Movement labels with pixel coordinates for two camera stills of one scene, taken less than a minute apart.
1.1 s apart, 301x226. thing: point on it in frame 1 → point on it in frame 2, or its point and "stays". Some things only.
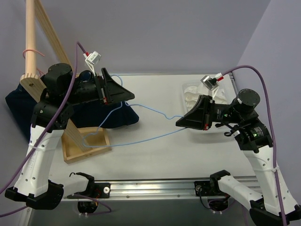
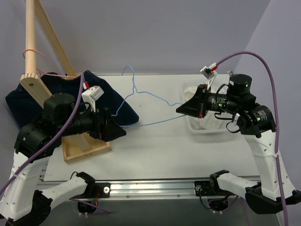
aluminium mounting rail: x=150 y=190 stays
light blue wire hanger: x=132 y=140 → x=134 y=90
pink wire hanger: x=40 y=72 stays
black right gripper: x=209 y=113 → x=201 y=101
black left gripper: x=102 y=89 → x=100 y=127
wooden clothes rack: x=77 y=142 stays
